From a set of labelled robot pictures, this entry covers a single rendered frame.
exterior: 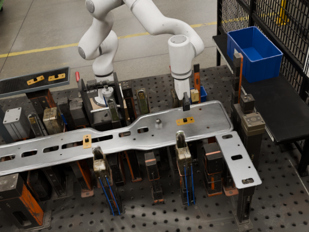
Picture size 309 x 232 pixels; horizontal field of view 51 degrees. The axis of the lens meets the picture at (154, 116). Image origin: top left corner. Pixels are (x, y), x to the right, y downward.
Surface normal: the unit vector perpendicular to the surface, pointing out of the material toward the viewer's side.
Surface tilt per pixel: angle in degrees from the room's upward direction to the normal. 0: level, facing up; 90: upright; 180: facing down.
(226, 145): 0
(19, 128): 90
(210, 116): 0
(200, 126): 0
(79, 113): 90
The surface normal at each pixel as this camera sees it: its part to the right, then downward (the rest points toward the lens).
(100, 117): -0.12, -0.72
